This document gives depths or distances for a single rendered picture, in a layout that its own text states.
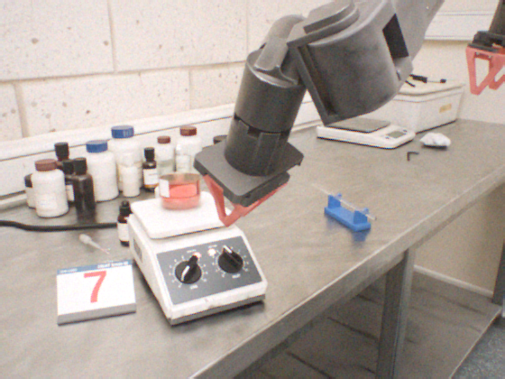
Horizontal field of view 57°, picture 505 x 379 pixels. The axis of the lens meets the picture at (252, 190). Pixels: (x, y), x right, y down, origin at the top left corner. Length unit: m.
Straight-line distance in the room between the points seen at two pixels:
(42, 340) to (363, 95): 0.43
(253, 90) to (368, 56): 0.10
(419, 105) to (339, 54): 1.22
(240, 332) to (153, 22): 0.84
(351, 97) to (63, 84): 0.80
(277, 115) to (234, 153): 0.06
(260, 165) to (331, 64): 0.12
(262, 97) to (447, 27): 1.54
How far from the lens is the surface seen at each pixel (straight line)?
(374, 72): 0.37
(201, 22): 1.30
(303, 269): 0.68
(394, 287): 1.00
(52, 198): 0.91
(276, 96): 0.39
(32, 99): 1.06
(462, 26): 1.88
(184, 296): 0.56
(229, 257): 0.58
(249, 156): 0.43
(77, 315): 0.61
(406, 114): 1.58
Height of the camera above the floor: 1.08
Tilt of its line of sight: 20 degrees down
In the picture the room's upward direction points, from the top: straight up
